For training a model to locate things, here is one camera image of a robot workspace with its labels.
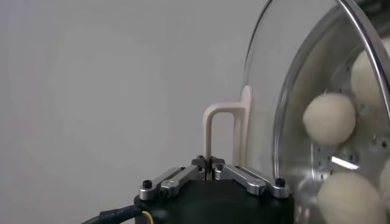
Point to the steel steamer basket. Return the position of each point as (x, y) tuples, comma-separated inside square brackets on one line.
[(323, 158)]

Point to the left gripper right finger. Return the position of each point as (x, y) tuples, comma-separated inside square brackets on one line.
[(250, 181)]

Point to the white steamed baozi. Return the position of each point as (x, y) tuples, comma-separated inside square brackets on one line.
[(365, 76), (329, 118), (350, 201)]

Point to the glass pot lid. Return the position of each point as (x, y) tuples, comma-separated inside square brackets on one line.
[(265, 91)]

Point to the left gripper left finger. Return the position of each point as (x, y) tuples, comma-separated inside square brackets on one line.
[(170, 182)]

